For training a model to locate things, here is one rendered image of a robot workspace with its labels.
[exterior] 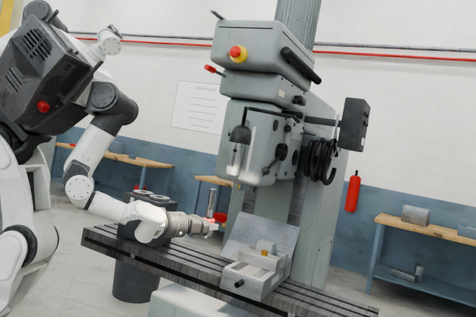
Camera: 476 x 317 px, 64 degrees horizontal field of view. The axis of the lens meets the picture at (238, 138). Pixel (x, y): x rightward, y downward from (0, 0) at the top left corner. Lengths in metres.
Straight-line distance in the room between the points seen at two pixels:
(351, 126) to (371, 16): 4.51
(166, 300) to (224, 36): 0.95
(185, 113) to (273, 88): 5.46
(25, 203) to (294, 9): 1.28
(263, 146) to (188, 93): 5.47
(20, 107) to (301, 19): 1.14
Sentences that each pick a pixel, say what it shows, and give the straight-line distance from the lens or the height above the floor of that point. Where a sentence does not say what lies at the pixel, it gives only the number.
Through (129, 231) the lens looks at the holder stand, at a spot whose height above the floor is 0.99.
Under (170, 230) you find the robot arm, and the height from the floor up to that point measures 1.13.
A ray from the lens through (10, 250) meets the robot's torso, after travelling 1.46.
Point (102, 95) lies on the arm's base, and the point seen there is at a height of 1.53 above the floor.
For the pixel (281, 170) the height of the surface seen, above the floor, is 1.38.
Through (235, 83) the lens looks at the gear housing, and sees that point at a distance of 1.45.
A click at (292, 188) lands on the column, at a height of 1.29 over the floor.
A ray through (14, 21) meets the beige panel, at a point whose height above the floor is 1.95.
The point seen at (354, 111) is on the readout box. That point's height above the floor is 1.67.
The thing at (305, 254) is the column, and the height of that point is 1.01.
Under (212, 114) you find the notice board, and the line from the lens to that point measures 6.51.
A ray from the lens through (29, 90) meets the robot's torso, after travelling 1.31.
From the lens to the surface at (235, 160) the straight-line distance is 1.40.
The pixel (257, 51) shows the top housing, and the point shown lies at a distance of 1.33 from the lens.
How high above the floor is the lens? 1.46
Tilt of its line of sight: 1 degrees up
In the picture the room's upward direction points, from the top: 10 degrees clockwise
